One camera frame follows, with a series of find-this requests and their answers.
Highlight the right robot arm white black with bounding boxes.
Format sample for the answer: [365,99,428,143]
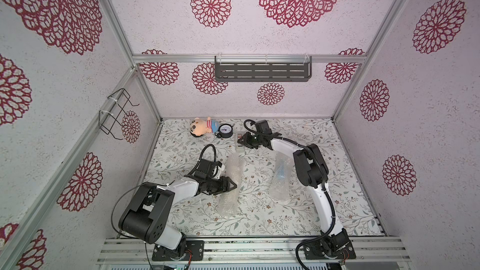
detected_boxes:
[238,119,345,240]

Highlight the black alarm clock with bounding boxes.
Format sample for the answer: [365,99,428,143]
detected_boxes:
[215,124,234,139]

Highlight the dark grey wall shelf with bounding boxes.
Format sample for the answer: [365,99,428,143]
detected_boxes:
[214,56,313,83]

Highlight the black wire wall rack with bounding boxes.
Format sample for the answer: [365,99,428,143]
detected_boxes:
[97,88,139,141]

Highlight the aluminium rail base frame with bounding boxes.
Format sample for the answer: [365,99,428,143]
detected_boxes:
[95,236,411,269]

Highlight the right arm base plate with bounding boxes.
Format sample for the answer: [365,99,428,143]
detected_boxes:
[302,229,356,261]

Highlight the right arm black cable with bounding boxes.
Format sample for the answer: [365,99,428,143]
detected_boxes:
[242,119,336,270]

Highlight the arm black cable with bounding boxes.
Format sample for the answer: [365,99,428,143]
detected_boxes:
[242,119,336,270]
[109,143,218,270]

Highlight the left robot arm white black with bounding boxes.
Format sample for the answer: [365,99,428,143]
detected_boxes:
[118,159,238,255]

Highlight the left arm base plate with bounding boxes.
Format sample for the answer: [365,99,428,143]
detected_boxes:
[152,238,205,262]

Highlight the bubble wrap sheet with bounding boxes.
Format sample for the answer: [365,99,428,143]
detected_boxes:
[268,152,295,203]
[217,152,244,218]

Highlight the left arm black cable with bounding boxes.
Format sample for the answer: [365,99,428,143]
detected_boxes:
[109,143,218,270]

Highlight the plush boy doll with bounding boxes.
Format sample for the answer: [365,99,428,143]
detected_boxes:
[189,117,220,138]

